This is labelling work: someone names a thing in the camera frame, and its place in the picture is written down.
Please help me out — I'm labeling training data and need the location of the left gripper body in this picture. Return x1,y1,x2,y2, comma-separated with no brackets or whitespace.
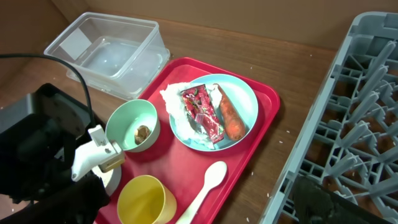
0,113,77,202

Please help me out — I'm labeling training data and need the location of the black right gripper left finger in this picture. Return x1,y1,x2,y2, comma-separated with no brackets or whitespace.
1,170,110,224

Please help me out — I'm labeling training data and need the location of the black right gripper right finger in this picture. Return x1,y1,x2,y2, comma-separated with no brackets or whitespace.
292,176,389,224

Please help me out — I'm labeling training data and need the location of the yellow plastic cup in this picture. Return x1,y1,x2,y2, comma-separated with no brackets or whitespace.
117,175,177,224

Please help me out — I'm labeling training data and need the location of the brown food scrap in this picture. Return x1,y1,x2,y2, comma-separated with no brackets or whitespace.
134,125,152,145

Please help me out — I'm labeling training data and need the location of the mint green bowl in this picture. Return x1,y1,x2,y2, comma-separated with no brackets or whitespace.
105,100,160,152

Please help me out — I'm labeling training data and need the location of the white plastic spoon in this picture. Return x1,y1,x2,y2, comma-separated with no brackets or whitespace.
176,161,228,224

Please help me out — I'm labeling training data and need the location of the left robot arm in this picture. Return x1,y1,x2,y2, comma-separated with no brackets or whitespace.
1,83,91,202

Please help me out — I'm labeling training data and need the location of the grey dishwasher rack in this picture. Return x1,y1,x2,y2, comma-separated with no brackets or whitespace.
260,12,397,223

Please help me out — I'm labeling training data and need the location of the light blue bowl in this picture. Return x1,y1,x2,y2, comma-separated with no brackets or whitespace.
91,166,122,196

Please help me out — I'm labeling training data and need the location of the orange carrot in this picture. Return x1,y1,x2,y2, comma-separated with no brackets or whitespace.
216,84,246,141

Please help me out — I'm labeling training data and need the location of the clear plastic bin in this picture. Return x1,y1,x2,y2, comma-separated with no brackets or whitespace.
44,12,170,101

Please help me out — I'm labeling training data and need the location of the light blue plate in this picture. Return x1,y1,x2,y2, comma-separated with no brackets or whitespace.
160,74,259,152

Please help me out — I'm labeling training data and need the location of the white crumpled napkin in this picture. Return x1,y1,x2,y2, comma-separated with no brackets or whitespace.
160,82,224,151

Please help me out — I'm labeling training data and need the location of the red snack wrapper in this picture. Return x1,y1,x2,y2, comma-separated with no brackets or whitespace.
180,84,224,144

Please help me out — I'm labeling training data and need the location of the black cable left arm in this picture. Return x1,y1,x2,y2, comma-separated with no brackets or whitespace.
0,54,96,129

